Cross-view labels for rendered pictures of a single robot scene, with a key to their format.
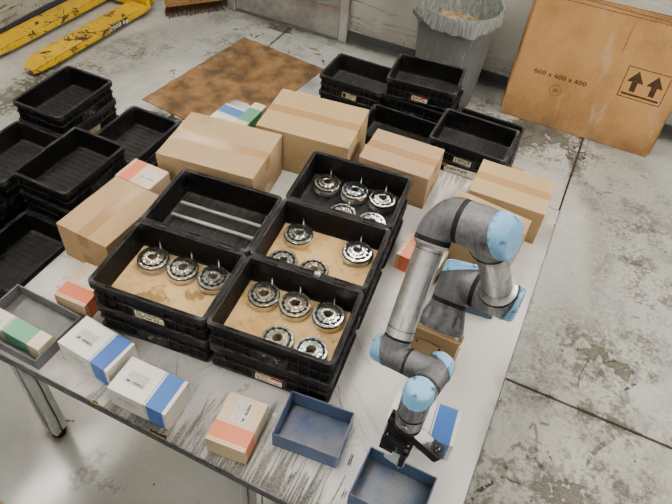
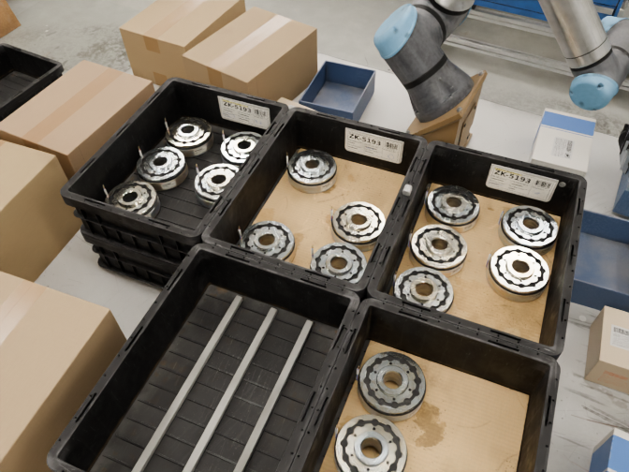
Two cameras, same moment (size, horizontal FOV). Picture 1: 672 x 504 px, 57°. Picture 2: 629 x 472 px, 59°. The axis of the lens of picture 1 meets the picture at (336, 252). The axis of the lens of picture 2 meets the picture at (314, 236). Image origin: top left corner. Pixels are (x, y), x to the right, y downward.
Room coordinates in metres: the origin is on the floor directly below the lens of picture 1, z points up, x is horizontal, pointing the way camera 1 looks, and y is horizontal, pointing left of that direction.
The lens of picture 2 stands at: (1.36, 0.78, 1.66)
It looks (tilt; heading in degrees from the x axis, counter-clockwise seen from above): 50 degrees down; 279
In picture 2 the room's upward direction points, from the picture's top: 2 degrees counter-clockwise
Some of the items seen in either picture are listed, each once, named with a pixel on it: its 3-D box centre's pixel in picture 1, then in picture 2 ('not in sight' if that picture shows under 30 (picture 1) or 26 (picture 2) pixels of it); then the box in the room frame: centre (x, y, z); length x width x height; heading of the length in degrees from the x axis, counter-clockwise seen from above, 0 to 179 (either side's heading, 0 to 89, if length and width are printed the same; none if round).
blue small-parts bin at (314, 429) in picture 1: (313, 428); (603, 260); (0.88, 0.01, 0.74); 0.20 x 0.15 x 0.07; 75
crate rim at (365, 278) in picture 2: (322, 243); (322, 189); (1.45, 0.05, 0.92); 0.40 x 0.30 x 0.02; 75
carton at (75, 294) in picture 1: (87, 290); not in sight; (1.29, 0.82, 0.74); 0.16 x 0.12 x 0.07; 161
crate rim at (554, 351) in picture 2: (287, 308); (484, 235); (1.16, 0.13, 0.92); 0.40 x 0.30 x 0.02; 75
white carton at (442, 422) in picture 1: (422, 424); (559, 153); (0.92, -0.31, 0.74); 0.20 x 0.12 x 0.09; 74
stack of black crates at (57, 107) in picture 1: (73, 127); not in sight; (2.65, 1.45, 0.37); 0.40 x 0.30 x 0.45; 159
